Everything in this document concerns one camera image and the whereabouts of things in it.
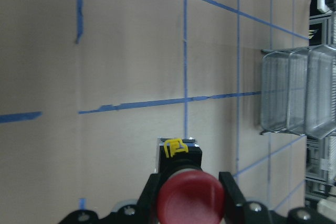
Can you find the aluminium frame structure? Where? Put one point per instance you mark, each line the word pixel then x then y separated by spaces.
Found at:
pixel 320 112

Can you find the silver wire mesh shelf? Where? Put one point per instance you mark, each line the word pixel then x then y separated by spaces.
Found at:
pixel 284 90

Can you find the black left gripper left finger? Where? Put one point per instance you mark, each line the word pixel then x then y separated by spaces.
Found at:
pixel 146 204

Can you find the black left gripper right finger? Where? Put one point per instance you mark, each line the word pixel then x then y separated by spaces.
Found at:
pixel 234 201

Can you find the red emergency stop button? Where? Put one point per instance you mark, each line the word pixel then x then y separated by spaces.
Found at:
pixel 187 194

